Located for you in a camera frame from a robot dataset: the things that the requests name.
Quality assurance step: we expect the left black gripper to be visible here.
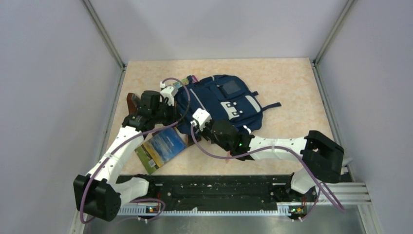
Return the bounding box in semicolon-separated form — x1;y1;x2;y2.
152;99;185;127

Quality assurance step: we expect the navy blue backpack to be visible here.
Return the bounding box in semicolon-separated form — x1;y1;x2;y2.
174;75;281;135

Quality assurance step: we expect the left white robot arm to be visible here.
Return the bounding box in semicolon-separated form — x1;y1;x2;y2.
73;87;179;224

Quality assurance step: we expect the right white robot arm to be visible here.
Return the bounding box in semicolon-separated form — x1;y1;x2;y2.
197;120;344;201

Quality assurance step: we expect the brown wedge stand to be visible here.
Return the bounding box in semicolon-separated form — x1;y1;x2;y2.
126;93;141;114

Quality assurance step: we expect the blue yellow landscape book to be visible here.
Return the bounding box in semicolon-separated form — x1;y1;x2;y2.
135;127;192;175

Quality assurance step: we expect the purple picture book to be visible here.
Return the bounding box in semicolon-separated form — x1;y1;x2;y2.
172;75;199;88

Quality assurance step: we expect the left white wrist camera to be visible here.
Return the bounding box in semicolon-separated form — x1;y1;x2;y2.
159;81;178;106

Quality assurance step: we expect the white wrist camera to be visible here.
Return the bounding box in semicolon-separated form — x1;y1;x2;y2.
190;108;212;131
159;81;178;106

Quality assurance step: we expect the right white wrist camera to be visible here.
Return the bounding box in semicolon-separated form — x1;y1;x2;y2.
190;108;212;131

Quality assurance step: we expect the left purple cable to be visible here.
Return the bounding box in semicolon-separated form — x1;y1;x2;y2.
79;77;191;225

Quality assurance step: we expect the purple cable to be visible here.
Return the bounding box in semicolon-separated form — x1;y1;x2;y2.
189;121;346;223
79;77;191;225

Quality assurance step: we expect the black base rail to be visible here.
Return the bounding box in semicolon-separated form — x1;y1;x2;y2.
116;175;317;212

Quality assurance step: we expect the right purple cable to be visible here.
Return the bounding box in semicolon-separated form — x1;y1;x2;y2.
189;121;346;223

